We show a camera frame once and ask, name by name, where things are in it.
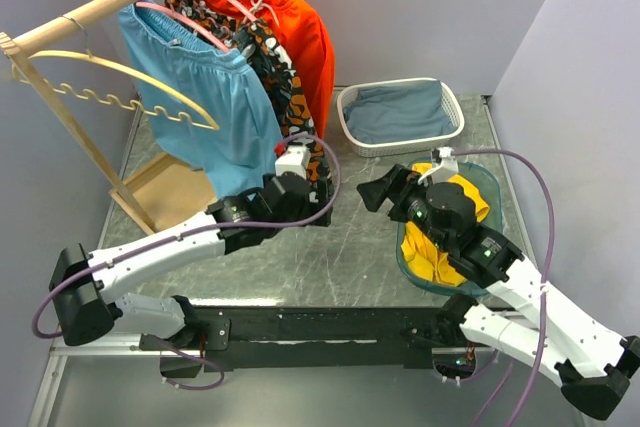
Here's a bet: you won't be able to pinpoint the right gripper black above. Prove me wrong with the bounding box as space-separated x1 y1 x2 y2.
356 163 451 253

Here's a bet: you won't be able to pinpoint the light blue shorts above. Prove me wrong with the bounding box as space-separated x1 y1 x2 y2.
119 4 282 197

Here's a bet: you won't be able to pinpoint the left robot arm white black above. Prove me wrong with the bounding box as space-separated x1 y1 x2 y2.
46 172 336 349

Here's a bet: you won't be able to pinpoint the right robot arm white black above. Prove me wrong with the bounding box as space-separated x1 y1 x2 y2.
357 165 639 421

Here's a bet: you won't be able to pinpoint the yellow shorts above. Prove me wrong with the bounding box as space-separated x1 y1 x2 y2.
401 172 492 287

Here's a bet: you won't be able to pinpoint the yellow wooden hanger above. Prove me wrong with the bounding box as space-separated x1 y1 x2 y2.
10 16 221 132

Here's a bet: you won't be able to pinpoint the camouflage shorts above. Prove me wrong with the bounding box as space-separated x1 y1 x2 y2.
164 0 335 198

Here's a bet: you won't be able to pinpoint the orange shorts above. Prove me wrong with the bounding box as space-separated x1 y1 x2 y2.
182 0 336 141

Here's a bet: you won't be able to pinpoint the white plastic basket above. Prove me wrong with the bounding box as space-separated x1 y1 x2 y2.
336 77 465 157

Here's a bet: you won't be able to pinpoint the grey-blue cloth in basket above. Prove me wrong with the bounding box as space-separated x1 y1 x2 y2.
344 80 456 144

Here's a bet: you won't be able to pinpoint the teal transparent basket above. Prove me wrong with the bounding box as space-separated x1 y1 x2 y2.
396 163 503 298

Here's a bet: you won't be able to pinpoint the wooden clothes rack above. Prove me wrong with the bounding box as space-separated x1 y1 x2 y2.
1 0 219 234

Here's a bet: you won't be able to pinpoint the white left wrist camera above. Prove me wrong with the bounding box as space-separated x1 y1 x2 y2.
274 144 310 179

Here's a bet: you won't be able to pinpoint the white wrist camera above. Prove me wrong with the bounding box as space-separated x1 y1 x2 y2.
274 144 310 179
418 147 459 185

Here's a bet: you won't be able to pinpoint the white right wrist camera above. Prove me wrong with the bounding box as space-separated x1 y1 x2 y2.
418 147 459 185

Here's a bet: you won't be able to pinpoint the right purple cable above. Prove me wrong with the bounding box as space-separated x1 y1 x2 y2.
449 148 555 427

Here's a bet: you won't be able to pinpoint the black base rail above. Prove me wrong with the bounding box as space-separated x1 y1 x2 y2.
171 307 477 372

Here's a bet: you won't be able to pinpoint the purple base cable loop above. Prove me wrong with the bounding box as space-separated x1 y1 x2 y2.
149 339 225 392

